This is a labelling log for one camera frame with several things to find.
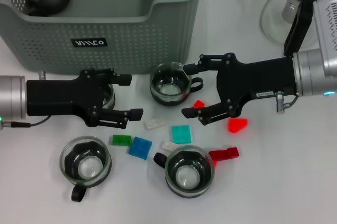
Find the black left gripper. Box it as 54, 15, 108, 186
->
26, 68, 144, 129

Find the dark red long brick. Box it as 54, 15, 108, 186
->
209, 146, 240, 161

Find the gripper cable with plug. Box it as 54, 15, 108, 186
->
275, 91, 301, 114
0, 70, 51, 130

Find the teal square plate brick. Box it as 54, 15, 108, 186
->
168, 125, 193, 145

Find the blue square plate brick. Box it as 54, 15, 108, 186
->
128, 136, 153, 160

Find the grey-green perforated storage bin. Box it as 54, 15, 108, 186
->
0, 0, 209, 75

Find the orange-red wedge brick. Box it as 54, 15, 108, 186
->
226, 117, 249, 133

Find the green flat brick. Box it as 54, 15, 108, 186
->
109, 134, 132, 146

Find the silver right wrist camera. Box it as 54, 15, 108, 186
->
313, 0, 337, 51

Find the left gripper cable with plug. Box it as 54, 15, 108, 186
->
0, 70, 51, 130

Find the glass teacup black holder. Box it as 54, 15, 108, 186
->
149, 62, 204, 104
153, 145, 215, 198
59, 136, 113, 203
101, 83, 116, 110

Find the white two-stud brick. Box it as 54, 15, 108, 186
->
143, 117, 166, 130
160, 140, 176, 152

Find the glass teapot black handle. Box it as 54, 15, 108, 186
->
259, 0, 334, 59

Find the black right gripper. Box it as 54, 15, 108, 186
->
181, 52, 297, 127

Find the right gripper cable with plug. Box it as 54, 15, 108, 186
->
275, 91, 301, 114

